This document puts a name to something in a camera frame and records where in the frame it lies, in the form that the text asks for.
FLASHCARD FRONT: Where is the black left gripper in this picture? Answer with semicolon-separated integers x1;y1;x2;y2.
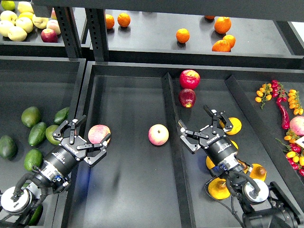
42;115;111;178

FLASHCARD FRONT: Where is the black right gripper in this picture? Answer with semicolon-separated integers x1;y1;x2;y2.
178;105;238;165

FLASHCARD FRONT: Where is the yellow pear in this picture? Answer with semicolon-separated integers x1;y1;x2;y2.
224;117;242;135
230;140;239;150
249;163;267;181
208;178;230;200
206;156;216;177

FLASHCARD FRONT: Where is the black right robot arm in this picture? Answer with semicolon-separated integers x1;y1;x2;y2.
178;106;304;228

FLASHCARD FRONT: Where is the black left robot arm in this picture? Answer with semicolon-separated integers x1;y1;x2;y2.
0;115;111;228

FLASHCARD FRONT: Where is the green avocado centre round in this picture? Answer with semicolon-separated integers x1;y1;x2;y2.
45;124;60;145

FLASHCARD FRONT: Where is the green avocado centre long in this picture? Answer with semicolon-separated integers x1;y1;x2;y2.
28;122;47;146

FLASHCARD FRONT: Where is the dark green avocado far left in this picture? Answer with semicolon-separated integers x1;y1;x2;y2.
0;135;18;159

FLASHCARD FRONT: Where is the pink apple left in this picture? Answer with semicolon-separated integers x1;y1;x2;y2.
88;124;111;144

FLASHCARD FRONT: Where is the pink apple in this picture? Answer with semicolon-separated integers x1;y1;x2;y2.
88;124;111;144
148;124;169;146

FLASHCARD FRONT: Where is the dark red apple lower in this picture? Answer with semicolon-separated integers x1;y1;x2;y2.
179;88;196;108

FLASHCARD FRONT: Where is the pink apple middle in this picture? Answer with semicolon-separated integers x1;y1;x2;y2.
148;124;169;146

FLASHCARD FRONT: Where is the red apple upper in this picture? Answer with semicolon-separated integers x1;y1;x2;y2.
179;69;200;90

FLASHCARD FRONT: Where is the black left bin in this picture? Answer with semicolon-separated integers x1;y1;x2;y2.
0;56;86;228

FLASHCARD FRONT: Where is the black bin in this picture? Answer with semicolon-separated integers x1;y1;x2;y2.
54;62;304;228
0;56;86;228

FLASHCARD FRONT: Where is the orange cherry tomato bunch left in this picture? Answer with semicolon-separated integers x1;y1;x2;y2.
255;83;273;109

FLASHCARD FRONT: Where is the orange cherry tomato bunch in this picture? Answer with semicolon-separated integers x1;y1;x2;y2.
287;89;304;115
255;83;273;109

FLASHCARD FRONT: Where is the black middle bin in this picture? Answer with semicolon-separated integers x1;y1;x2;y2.
54;62;304;228

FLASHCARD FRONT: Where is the black bin divider left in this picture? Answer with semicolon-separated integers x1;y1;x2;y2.
161;72;196;228

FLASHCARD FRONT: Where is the red chili pepper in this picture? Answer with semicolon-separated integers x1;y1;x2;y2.
276;97;290;130

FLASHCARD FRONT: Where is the red cherry tomato bunch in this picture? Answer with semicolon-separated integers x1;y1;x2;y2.
271;80;287;102

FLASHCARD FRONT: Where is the orange on shelf front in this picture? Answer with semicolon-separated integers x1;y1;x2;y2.
212;39;231;52

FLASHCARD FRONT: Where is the orange on shelf right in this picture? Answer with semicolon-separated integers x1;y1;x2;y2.
223;34;236;48

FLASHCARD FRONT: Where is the orange on shelf centre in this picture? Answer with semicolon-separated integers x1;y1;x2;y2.
176;28;190;44

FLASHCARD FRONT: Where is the pink peach right edge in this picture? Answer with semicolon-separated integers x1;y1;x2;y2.
290;116;304;136

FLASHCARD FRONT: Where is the orange cherry tomato bunch right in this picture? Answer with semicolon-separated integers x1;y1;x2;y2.
287;89;304;115

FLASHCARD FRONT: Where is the mixed cherry tomato bunch lower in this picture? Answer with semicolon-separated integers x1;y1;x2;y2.
276;129;304;177

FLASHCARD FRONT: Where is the white label card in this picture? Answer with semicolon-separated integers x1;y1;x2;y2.
295;136;304;148

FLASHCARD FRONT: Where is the large orange on shelf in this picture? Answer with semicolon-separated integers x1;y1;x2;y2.
214;17;232;34

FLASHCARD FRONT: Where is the black upper left tray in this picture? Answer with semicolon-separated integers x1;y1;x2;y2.
0;0;83;57

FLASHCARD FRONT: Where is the red apple on shelf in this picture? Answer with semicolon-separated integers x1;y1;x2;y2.
41;28;58;43

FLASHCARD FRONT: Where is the green avocado by bin wall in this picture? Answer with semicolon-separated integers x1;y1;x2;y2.
54;107;69;125

